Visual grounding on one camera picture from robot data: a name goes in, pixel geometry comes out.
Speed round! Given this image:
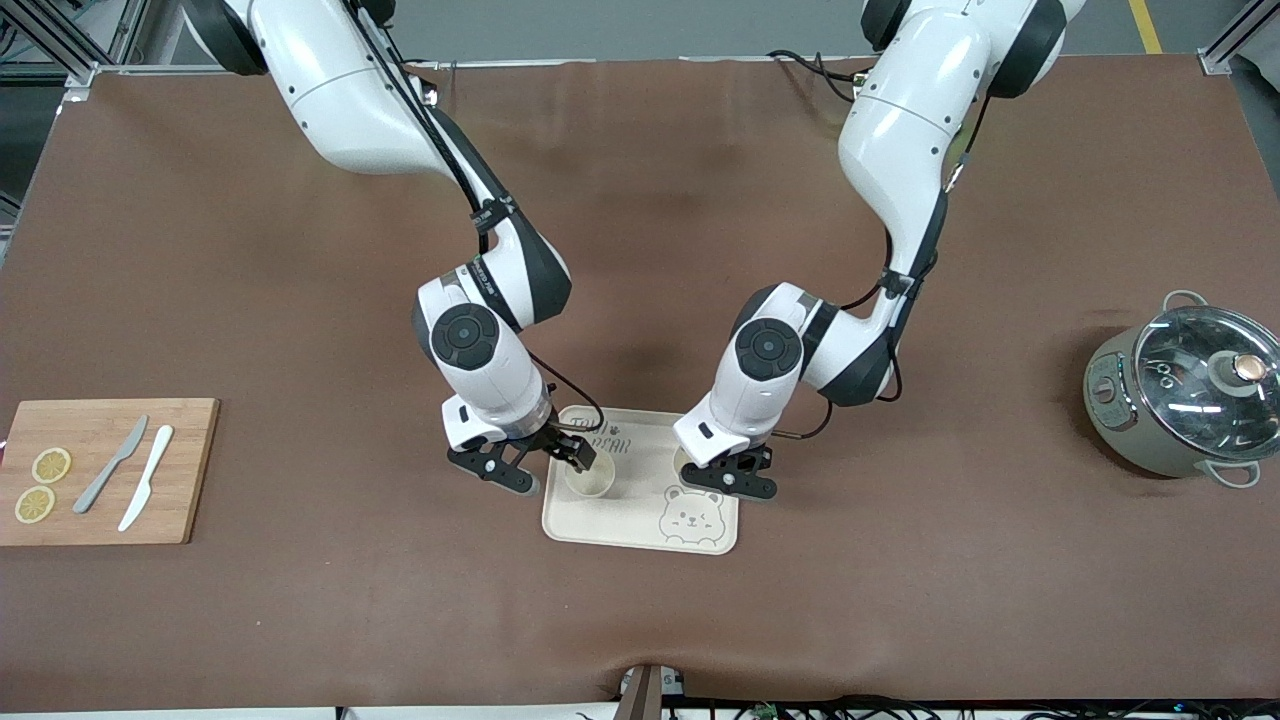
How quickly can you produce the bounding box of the cream bear print tray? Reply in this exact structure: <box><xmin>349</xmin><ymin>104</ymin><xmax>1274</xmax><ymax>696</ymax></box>
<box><xmin>541</xmin><ymin>404</ymin><xmax>743</xmax><ymax>556</ymax></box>

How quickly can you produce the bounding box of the brown table mat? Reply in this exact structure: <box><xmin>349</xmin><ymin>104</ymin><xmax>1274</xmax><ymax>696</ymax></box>
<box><xmin>0</xmin><ymin>55</ymin><xmax>1280</xmax><ymax>713</ymax></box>

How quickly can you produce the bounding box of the wooden cutting board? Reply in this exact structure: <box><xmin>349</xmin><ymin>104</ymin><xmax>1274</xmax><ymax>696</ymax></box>
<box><xmin>0</xmin><ymin>398</ymin><xmax>220</xmax><ymax>547</ymax></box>

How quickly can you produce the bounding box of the white plastic knife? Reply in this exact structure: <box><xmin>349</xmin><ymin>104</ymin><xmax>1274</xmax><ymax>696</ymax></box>
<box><xmin>117</xmin><ymin>425</ymin><xmax>175</xmax><ymax>533</ymax></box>

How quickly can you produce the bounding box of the grey plastic knife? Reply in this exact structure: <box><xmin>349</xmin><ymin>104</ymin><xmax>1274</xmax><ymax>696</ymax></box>
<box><xmin>72</xmin><ymin>415</ymin><xmax>150</xmax><ymax>515</ymax></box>

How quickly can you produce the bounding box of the grey cooking pot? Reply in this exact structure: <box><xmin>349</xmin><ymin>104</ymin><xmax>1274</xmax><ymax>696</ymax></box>
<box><xmin>1083</xmin><ymin>290</ymin><xmax>1264</xmax><ymax>489</ymax></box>

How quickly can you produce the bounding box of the glass pot lid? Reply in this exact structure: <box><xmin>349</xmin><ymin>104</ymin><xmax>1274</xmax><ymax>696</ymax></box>
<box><xmin>1133</xmin><ymin>305</ymin><xmax>1280</xmax><ymax>462</ymax></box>

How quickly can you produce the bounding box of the metal table edge bracket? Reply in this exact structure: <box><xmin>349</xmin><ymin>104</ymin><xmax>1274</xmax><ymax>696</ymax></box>
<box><xmin>615</xmin><ymin>663</ymin><xmax>687</xmax><ymax>720</ymax></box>

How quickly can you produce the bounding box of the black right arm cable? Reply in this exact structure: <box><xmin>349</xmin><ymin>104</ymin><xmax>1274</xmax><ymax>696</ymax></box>
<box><xmin>340</xmin><ymin>0</ymin><xmax>608</xmax><ymax>441</ymax></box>

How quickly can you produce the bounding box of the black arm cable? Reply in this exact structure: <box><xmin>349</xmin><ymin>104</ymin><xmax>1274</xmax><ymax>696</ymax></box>
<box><xmin>775</xmin><ymin>92</ymin><xmax>993</xmax><ymax>442</ymax></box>
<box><xmin>340</xmin><ymin>0</ymin><xmax>608</xmax><ymax>441</ymax></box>

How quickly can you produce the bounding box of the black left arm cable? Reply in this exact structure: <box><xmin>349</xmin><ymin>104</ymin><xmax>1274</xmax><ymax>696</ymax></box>
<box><xmin>775</xmin><ymin>92</ymin><xmax>993</xmax><ymax>442</ymax></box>

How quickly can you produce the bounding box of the aluminium frame profile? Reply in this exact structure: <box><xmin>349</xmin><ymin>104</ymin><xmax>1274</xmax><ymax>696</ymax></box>
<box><xmin>1198</xmin><ymin>0</ymin><xmax>1280</xmax><ymax>77</ymax></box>
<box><xmin>0</xmin><ymin>0</ymin><xmax>191</xmax><ymax>101</ymax></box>

